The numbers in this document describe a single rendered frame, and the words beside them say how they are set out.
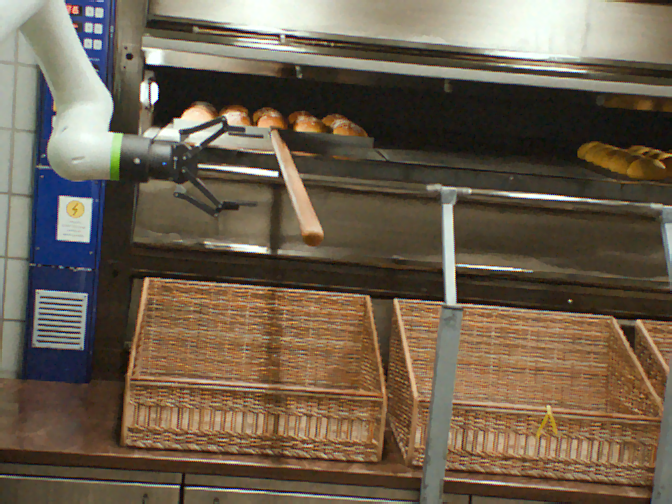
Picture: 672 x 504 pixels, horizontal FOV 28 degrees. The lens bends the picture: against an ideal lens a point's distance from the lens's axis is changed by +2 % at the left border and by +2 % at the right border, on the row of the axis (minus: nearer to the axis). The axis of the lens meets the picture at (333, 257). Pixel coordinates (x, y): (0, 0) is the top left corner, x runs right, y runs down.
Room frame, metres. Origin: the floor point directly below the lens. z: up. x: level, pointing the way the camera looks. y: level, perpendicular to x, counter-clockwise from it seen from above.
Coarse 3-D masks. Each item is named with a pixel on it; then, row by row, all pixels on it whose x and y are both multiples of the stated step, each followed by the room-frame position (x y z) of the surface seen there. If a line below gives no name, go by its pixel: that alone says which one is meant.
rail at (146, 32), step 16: (144, 32) 3.00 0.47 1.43; (160, 32) 3.00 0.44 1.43; (176, 32) 3.01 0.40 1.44; (272, 48) 3.02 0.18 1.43; (288, 48) 3.03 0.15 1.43; (304, 48) 3.03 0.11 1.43; (320, 48) 3.03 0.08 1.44; (416, 64) 3.05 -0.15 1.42; (432, 64) 3.05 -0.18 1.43; (448, 64) 3.05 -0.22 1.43; (464, 64) 3.06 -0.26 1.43; (480, 64) 3.06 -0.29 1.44; (496, 64) 3.06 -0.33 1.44; (512, 64) 3.07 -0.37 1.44; (608, 80) 3.08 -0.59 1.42; (624, 80) 3.08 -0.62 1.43; (640, 80) 3.09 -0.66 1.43; (656, 80) 3.09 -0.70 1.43
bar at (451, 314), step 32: (384, 192) 2.82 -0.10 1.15; (416, 192) 2.82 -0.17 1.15; (448, 192) 2.81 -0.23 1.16; (480, 192) 2.83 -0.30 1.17; (512, 192) 2.84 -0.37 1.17; (448, 224) 2.77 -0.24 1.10; (448, 256) 2.71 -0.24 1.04; (448, 288) 2.65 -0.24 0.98; (448, 320) 2.60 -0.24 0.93; (448, 352) 2.60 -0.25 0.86; (448, 384) 2.60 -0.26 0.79; (448, 416) 2.60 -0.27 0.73
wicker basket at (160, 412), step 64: (192, 320) 3.09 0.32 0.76; (256, 320) 3.11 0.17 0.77; (320, 320) 3.13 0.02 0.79; (128, 384) 2.64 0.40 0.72; (192, 384) 2.66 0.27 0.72; (256, 384) 2.67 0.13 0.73; (320, 384) 3.09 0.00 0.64; (384, 384) 2.74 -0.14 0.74; (192, 448) 2.66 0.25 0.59; (256, 448) 2.67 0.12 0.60; (320, 448) 2.69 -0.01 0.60
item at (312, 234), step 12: (276, 132) 3.40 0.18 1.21; (276, 144) 3.11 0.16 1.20; (288, 156) 2.80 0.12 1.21; (288, 168) 2.56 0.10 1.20; (288, 180) 2.40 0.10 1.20; (300, 180) 2.40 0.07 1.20; (300, 192) 2.19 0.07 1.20; (300, 204) 2.05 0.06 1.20; (300, 216) 1.95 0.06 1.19; (312, 216) 1.92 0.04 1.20; (300, 228) 1.88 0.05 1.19; (312, 228) 1.81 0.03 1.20; (312, 240) 1.81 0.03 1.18
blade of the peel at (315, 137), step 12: (180, 120) 3.58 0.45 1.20; (192, 120) 3.58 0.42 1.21; (252, 132) 3.59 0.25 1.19; (264, 132) 3.60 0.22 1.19; (288, 132) 3.60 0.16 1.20; (300, 132) 3.61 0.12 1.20; (312, 132) 3.61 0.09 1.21; (336, 144) 3.61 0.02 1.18; (348, 144) 3.62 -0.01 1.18; (360, 144) 3.62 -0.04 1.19; (372, 144) 3.62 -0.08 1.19
